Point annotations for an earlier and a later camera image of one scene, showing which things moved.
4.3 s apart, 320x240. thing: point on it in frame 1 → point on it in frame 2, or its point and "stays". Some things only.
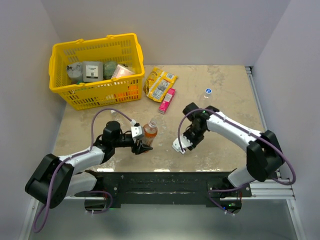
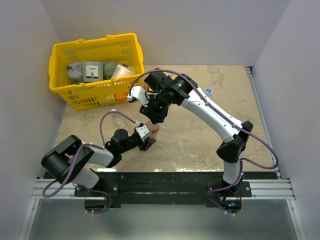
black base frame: (167, 187) stays
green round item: (108, 68) stays
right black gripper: (194, 142) → (154, 117)
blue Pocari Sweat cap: (208, 90) stays
